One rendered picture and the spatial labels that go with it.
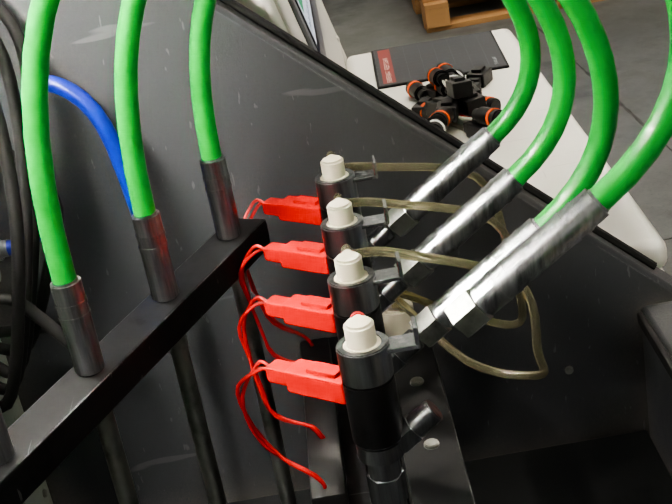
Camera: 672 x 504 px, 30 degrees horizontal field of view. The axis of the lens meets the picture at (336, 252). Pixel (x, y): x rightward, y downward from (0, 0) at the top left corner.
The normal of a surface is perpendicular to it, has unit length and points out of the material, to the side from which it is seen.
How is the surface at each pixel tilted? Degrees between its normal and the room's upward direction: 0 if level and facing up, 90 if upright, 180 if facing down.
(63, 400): 0
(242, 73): 90
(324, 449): 0
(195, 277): 0
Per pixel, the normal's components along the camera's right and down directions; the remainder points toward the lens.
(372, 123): 0.06, 0.41
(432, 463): -0.16, -0.89
